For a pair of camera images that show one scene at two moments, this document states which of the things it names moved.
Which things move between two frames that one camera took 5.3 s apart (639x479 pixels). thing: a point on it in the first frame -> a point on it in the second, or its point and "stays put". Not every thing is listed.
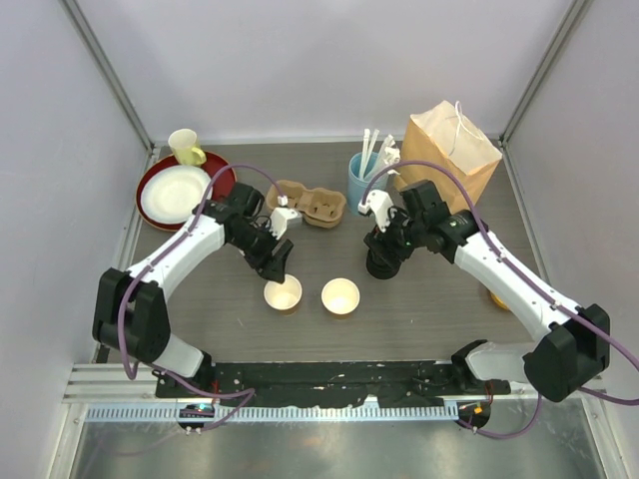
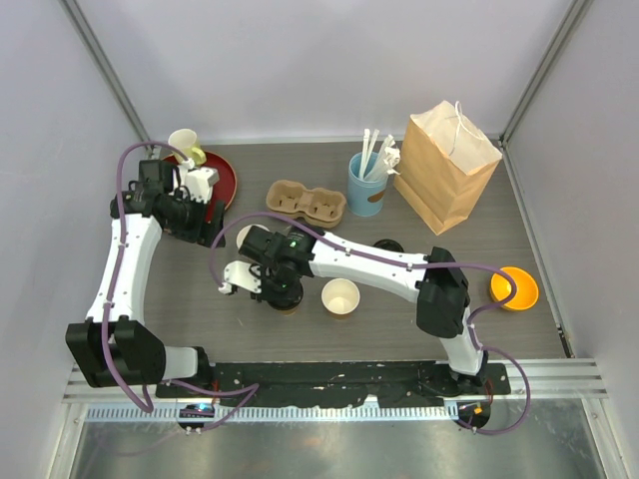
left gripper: x=271 y=267 -> x=203 y=232
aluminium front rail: x=108 y=393 stays put
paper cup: x=340 y=295 stays put
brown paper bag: x=441 y=135 stays put
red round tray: x=211 y=165 stays put
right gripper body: x=402 y=236 -> x=268 y=272
